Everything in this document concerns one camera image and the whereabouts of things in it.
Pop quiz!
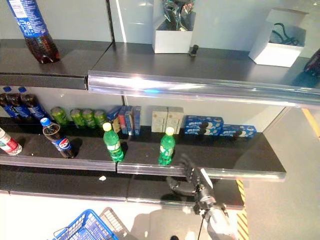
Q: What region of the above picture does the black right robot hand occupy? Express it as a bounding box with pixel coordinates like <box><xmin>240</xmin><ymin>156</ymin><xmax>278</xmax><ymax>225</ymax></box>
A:
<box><xmin>165</xmin><ymin>152</ymin><xmax>212</xmax><ymax>202</ymax></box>

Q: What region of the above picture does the blue plastic shopping basket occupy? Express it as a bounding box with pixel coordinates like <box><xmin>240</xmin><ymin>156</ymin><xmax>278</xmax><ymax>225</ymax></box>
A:
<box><xmin>51</xmin><ymin>208</ymin><xmax>120</xmax><ymax>240</ymax></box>

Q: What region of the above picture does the green soda bottle yellow cap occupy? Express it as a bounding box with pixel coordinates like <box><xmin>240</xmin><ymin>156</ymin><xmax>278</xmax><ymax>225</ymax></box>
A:
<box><xmin>102</xmin><ymin>122</ymin><xmax>125</xmax><ymax>163</ymax></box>
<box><xmin>158</xmin><ymin>126</ymin><xmax>177</xmax><ymax>166</ymax></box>

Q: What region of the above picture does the blue oreo cookie box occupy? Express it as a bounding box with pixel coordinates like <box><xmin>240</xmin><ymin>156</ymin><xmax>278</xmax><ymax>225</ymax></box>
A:
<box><xmin>184</xmin><ymin>114</ymin><xmax>224</xmax><ymax>137</ymax></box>
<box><xmin>220</xmin><ymin>124</ymin><xmax>258</xmax><ymax>140</ymax></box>

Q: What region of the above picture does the beige carton box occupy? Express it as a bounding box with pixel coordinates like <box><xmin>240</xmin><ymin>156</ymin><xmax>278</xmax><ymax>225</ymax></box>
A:
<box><xmin>166</xmin><ymin>106</ymin><xmax>185</xmax><ymax>135</ymax></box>
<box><xmin>151</xmin><ymin>105</ymin><xmax>169</xmax><ymax>133</ymax></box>

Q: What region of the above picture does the dark metal shelf unit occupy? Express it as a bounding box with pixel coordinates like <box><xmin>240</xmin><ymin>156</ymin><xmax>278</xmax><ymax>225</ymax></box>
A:
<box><xmin>0</xmin><ymin>38</ymin><xmax>320</xmax><ymax>210</ymax></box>

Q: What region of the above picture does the green soda can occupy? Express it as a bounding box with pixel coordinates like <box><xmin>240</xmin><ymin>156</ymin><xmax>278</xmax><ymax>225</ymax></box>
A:
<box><xmin>50</xmin><ymin>106</ymin><xmax>69</xmax><ymax>126</ymax></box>
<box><xmin>69</xmin><ymin>108</ymin><xmax>86</xmax><ymax>128</ymax></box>
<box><xmin>82</xmin><ymin>108</ymin><xmax>97</xmax><ymax>129</ymax></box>
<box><xmin>93</xmin><ymin>109</ymin><xmax>108</xmax><ymax>129</ymax></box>

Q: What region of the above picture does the small pepsi cola bottle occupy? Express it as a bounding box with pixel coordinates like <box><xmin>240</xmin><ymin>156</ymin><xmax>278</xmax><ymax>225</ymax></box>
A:
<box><xmin>39</xmin><ymin>117</ymin><xmax>76</xmax><ymax>159</ymax></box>

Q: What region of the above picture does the white open box with bags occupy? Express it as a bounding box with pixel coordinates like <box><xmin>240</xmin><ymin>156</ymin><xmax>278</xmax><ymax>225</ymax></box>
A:
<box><xmin>151</xmin><ymin>0</ymin><xmax>197</xmax><ymax>54</ymax></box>

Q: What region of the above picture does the dark snack bag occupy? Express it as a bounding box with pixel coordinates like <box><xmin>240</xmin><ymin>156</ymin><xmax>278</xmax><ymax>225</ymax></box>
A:
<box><xmin>303</xmin><ymin>47</ymin><xmax>320</xmax><ymax>77</ymax></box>

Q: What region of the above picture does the pepsi bottle blue cap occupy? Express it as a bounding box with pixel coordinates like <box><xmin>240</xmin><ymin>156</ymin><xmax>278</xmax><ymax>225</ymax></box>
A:
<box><xmin>0</xmin><ymin>86</ymin><xmax>26</xmax><ymax>121</ymax></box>
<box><xmin>17</xmin><ymin>86</ymin><xmax>51</xmax><ymax>121</ymax></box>

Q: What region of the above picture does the water bottle red label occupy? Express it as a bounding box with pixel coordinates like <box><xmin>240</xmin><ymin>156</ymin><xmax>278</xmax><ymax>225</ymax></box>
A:
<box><xmin>0</xmin><ymin>126</ymin><xmax>23</xmax><ymax>156</ymax></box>

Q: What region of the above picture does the large pepsi cola bottle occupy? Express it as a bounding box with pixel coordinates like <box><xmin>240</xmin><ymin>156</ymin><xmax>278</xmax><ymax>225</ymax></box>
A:
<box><xmin>5</xmin><ymin>0</ymin><xmax>61</xmax><ymax>64</ymax></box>

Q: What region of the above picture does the white open box with cable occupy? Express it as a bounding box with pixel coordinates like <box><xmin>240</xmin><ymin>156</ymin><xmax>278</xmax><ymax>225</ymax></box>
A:
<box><xmin>247</xmin><ymin>7</ymin><xmax>310</xmax><ymax>68</ymax></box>

